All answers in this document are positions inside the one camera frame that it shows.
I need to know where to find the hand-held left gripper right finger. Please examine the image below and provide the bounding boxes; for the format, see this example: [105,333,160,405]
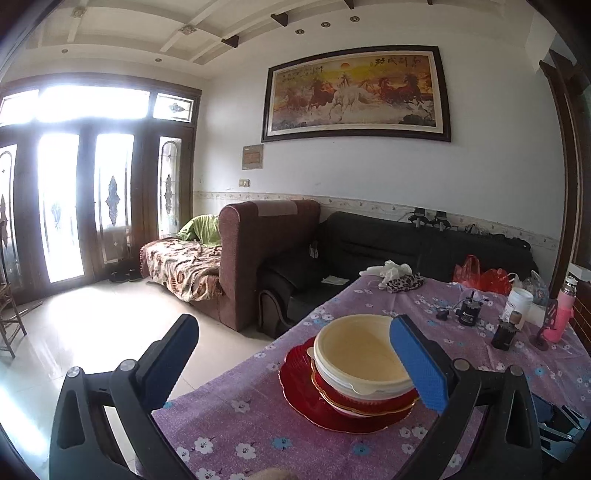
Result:
[390,314,542,480]

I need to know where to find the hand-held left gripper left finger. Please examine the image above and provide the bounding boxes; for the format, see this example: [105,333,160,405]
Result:
[48,314,200,480]

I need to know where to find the gold rimmed red plate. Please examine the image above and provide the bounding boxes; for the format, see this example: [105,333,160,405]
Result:
[310,369,421,418]

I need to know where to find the black hand grinder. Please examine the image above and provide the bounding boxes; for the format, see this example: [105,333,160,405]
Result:
[455,291,484,326]

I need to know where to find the leopard print cloth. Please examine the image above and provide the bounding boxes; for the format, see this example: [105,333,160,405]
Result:
[385,272,426,294]

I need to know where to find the small dark jar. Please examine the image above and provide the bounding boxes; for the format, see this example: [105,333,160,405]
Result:
[491,311,524,352]

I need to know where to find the pink thermos with knitted sleeve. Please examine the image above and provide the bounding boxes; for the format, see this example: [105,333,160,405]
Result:
[542,276,579,343]

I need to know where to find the patterned brown blanket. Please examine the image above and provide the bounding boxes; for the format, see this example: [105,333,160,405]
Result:
[140,237,227,303]

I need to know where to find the black phone stand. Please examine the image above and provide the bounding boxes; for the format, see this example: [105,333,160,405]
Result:
[530,299,559,350]

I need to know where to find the white gloves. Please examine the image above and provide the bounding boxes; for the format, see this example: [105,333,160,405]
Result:
[359,260,414,289]

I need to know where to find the white plastic jar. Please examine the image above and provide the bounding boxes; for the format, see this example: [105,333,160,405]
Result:
[502,287,534,330]

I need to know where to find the red plastic bag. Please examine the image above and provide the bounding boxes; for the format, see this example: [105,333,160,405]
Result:
[452,255,513,296]

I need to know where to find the black sofa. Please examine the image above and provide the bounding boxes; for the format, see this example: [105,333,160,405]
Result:
[259,211,534,340]

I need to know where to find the clear plastic bag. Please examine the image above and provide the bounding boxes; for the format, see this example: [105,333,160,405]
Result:
[522,270,550,305]

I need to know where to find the green cloth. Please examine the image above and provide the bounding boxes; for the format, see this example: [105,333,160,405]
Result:
[178,215,222,247]

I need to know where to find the purple floral tablecloth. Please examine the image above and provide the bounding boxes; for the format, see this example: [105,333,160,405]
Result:
[150,274,591,480]

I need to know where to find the brown sofa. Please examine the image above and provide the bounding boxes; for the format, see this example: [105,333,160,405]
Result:
[139,199,321,333]

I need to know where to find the wooden chair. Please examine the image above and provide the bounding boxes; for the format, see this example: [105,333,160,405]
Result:
[0,281,28,359]

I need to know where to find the wooden glass double door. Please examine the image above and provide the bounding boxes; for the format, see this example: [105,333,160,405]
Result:
[0,76,204,296]

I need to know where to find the wooden partition cabinet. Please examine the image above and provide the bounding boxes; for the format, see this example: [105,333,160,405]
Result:
[538,46,591,342]

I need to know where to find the framed horse painting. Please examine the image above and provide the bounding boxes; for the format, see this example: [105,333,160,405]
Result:
[261,45,452,144]

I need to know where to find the brown wall panel box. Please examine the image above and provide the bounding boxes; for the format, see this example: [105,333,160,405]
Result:
[242,144,265,171]

